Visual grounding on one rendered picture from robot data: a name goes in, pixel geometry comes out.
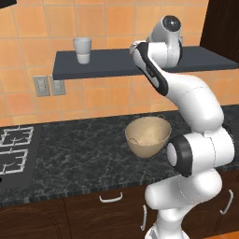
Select dark wood wall cabinet door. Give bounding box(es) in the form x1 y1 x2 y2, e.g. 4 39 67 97
199 0 239 63

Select white horizontal drawer handle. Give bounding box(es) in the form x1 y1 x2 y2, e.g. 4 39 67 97
98 191 124 204

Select white cup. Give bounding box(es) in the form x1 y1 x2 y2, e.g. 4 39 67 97
72 36 93 65

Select dark wood base cabinet door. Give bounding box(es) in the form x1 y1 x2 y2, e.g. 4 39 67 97
181 169 239 239
0 198 69 239

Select grey wall outlet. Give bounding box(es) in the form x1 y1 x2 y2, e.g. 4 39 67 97
33 75 51 98
49 75 67 97

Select black hob with grey grates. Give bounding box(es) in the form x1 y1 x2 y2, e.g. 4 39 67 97
0 123 44 191

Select dark wood drawer front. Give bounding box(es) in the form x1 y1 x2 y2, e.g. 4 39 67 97
63 184 157 239

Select dark grey wall shelf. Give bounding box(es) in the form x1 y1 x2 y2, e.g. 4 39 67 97
51 45 239 81

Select black range hood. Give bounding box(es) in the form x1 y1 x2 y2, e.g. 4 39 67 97
0 0 19 10

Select white vertical cabinet handle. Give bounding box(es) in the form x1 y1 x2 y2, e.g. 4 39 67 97
139 204 148 232
218 189 234 217

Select tan woven basket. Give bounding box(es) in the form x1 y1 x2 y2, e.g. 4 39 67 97
124 115 173 159

